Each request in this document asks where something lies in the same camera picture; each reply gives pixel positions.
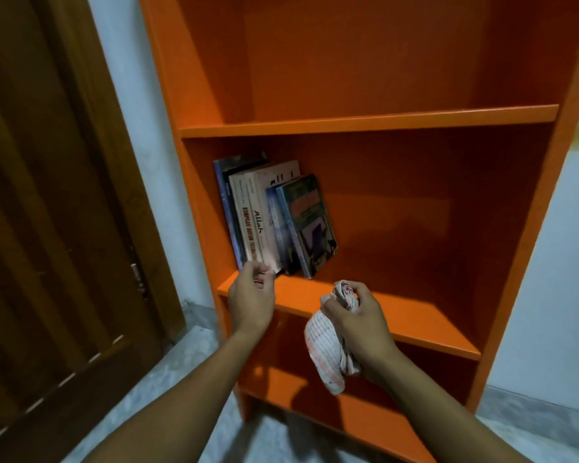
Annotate person's left hand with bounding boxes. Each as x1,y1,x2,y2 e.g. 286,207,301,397
228,260,277,335

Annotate person's right hand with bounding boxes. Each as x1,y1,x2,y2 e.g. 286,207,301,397
320,281,402,385

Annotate white red checked cloth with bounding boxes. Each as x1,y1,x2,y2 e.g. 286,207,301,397
304,280,363,396

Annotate person's right forearm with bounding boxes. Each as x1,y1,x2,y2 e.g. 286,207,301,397
364,349,534,463

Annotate person's left forearm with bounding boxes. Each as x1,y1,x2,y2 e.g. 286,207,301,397
82,325,266,463

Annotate light blue spine book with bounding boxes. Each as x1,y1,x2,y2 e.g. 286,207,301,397
265,183,302,276

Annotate cream book with red lettering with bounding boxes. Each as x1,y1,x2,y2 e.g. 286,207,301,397
228,171,266,264

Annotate white book with black script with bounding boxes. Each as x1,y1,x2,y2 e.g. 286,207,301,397
244,160,302,275

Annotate green dark cover book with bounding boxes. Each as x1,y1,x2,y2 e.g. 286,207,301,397
275,174,339,279

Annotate blue grey spine book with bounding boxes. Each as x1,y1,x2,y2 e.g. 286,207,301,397
213,152,267,270

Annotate metal door hinge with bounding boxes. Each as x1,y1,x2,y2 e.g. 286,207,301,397
130,262,148,297

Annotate orange wooden bookshelf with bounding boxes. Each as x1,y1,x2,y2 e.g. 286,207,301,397
137,0,579,463

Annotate brown wooden door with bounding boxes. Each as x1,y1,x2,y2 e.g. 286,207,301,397
0,0,187,463

